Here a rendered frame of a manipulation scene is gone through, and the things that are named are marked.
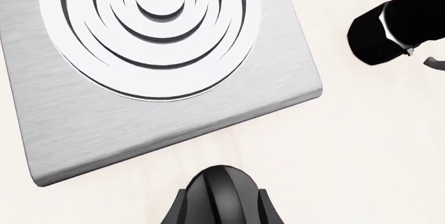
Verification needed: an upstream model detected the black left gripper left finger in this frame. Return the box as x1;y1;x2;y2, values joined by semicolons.
160;188;190;224

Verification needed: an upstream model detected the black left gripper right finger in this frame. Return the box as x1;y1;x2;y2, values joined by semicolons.
257;189;286;224

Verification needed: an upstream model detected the flat grey stove plate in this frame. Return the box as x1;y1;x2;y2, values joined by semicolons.
0;0;324;189

